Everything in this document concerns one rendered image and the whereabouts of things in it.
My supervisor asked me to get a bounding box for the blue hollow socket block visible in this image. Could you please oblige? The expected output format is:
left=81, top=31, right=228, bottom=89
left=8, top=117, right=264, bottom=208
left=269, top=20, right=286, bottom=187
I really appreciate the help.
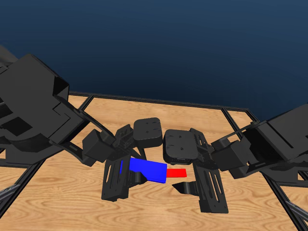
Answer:
left=119, top=157, right=168, bottom=184

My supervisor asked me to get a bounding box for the thin red peg bar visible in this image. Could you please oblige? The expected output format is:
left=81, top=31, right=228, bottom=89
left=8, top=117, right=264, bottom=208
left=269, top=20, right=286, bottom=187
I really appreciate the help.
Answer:
left=166, top=168, right=188, bottom=179

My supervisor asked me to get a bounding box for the black table frame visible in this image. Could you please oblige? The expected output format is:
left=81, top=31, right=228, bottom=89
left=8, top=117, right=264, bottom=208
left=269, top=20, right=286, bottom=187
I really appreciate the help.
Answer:
left=0, top=90, right=308, bottom=231

